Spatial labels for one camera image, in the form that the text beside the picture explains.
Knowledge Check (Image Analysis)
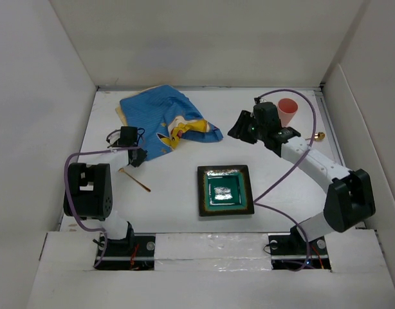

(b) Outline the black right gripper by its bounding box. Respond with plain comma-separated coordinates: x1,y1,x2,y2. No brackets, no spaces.
228,109,266,144

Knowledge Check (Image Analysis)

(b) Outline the blue pikachu cloth napkin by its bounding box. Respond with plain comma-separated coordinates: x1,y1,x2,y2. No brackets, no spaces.
120,85,223,161

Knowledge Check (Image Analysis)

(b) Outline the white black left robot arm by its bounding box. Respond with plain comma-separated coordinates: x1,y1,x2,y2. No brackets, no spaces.
63,126,147,256

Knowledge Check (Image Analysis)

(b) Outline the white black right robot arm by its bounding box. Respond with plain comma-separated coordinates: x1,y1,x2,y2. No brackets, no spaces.
228,102,376,254

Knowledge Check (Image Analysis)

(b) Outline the gold fork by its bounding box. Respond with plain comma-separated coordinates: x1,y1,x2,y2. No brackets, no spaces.
118,168,151,192

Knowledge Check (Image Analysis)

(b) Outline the pink plastic cup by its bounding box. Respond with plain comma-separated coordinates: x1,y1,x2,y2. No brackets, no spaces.
277,98,299,127

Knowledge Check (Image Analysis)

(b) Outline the square green black plate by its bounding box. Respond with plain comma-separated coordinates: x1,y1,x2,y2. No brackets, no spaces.
197,165,255,217

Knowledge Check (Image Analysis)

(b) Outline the gold spoon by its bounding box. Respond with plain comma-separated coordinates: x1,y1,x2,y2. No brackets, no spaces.
307,132,326,142

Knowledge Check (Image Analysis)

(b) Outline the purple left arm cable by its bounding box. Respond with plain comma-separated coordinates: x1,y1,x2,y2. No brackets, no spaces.
64,128,147,268

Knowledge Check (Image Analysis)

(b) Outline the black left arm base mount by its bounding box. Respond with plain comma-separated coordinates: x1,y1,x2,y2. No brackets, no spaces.
94,222,156,271

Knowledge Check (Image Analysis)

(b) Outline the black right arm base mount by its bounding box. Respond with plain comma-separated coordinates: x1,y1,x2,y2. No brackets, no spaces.
263,228,331,271

